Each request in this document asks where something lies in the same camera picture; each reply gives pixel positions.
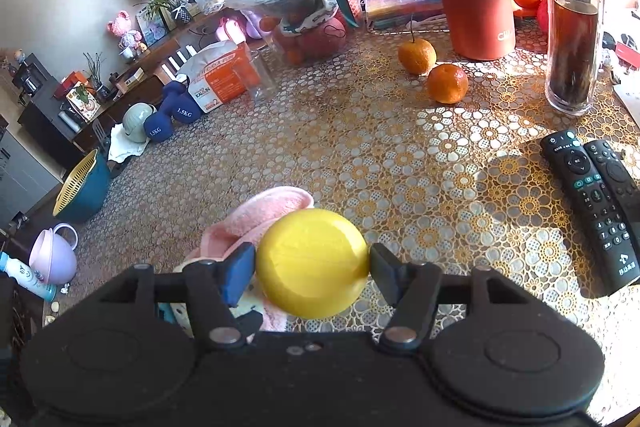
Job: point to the purple watering can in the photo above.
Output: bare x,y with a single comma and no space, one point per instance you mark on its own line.
52,254

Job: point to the blue dumbbell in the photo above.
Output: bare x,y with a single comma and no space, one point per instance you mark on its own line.
156,129
181,104

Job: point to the pale green helmet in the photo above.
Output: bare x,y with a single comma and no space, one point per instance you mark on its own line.
136,121

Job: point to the clear fruit container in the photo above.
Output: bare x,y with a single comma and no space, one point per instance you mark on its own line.
310,27

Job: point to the orange tangerine with stem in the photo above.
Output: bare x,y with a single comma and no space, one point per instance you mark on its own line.
416,55

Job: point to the pink purple toy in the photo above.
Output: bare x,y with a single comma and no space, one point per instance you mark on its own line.
232,29

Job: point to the teal yellow colander basket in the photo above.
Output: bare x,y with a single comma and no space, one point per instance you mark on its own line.
82,187

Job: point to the clear glass tea bottle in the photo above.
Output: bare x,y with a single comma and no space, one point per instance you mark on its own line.
572,32

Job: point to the clear drinking glass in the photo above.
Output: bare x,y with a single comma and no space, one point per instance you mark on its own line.
262,74

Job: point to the black remote control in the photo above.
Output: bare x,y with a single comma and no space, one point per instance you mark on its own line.
585,202
617,172

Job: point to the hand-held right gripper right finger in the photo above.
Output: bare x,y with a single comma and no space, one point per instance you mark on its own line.
381,268

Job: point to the orange white tissue pack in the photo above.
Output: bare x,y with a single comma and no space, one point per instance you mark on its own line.
220,74

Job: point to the small potted grass plant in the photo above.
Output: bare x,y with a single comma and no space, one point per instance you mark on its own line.
95,77

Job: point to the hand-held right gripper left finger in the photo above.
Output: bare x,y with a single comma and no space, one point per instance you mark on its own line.
235,271

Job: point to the white cloth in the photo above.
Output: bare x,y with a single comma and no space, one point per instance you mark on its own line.
125,147

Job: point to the pink plush toy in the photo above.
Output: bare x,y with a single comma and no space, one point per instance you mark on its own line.
122,29

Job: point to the white blue bottle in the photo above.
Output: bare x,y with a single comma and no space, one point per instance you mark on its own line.
27,279

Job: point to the pink towel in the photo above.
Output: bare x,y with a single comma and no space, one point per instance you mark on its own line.
245,227

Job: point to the yellow ball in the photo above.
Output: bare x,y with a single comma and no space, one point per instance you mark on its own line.
312,263

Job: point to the wooden tv cabinet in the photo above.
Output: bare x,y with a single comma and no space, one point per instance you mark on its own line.
125,82

